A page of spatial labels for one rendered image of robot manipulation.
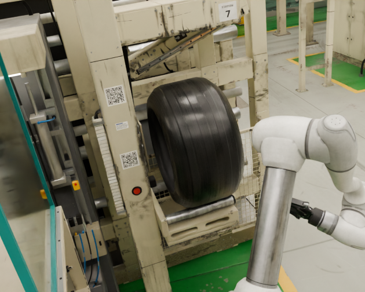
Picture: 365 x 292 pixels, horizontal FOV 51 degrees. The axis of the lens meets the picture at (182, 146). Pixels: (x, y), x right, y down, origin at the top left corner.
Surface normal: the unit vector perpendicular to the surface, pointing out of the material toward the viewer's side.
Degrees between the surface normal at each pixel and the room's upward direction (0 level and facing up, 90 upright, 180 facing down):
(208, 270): 0
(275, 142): 60
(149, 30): 90
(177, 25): 90
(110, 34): 90
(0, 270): 0
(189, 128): 51
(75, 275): 90
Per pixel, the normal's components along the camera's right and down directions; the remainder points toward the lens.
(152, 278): 0.31, 0.40
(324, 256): -0.14, -0.88
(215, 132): 0.20, -0.10
